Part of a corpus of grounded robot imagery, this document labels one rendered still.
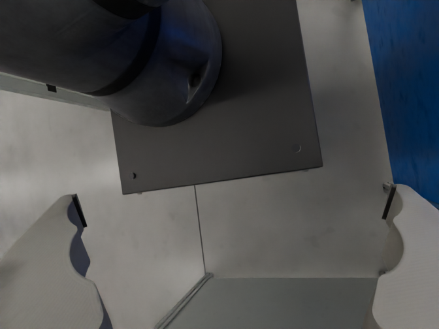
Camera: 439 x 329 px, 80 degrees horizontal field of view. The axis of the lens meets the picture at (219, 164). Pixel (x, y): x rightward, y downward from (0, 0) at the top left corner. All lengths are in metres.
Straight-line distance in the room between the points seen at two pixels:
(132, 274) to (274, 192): 1.05
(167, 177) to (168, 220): 1.32
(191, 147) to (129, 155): 0.08
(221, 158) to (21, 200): 2.33
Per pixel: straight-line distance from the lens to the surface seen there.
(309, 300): 1.22
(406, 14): 0.88
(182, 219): 1.57
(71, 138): 2.08
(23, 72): 0.21
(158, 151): 0.31
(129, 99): 0.25
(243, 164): 0.27
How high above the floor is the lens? 1.34
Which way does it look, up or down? 69 degrees down
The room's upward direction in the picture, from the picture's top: 96 degrees counter-clockwise
